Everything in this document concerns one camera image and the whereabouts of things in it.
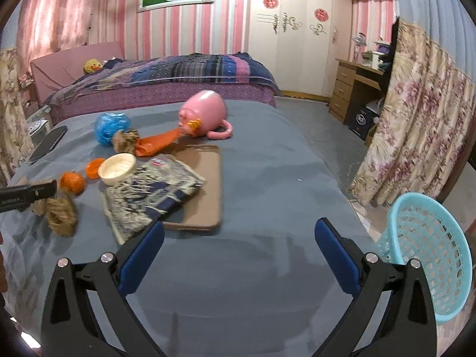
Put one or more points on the brown phone case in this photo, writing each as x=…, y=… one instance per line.
x=211, y=193

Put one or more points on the plaid patchwork blanket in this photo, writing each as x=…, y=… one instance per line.
x=178, y=70

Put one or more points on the yellow duck plush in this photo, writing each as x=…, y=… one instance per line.
x=91, y=67

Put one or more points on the orange tangerine half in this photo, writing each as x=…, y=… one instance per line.
x=93, y=168

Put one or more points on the orange plastic wrapper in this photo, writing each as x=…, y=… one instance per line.
x=160, y=142

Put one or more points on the narrow floral curtain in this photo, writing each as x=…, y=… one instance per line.
x=11, y=119

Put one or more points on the turquoise plastic basket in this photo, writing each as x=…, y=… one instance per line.
x=389, y=227

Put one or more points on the black box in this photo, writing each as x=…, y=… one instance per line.
x=359, y=121

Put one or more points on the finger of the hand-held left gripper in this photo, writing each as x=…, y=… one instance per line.
x=41, y=191

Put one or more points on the blue mesh sponge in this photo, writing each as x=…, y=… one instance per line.
x=108, y=127

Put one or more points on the pink pig mug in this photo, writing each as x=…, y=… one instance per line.
x=208, y=109

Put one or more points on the wooden desk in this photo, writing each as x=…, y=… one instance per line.
x=344, y=85

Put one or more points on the white bedside stand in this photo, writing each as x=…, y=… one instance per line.
x=39, y=124

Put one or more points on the white wardrobe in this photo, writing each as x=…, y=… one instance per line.
x=297, y=52

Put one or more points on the black hanging garment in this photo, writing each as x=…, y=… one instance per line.
x=393, y=44

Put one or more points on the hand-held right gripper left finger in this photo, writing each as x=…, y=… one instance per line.
x=139, y=264

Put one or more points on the wide floral curtain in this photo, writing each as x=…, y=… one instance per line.
x=416, y=126

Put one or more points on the red paper decoration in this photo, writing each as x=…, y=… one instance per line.
x=270, y=2
x=320, y=14

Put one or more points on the black smartphone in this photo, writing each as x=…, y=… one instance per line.
x=48, y=143

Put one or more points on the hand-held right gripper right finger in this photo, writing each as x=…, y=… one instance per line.
x=340, y=260

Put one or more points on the brown fuzzy clump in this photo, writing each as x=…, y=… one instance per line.
x=125, y=141
x=61, y=215

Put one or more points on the patterned cloth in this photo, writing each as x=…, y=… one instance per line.
x=148, y=193

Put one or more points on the pink window curtain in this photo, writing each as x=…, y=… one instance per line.
x=52, y=15

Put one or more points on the desk lamp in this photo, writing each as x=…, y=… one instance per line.
x=359, y=42

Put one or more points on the white box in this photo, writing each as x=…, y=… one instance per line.
x=379, y=59

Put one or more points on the white paper bowl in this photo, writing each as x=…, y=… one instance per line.
x=116, y=171

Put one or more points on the purple bed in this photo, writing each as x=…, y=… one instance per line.
x=111, y=98

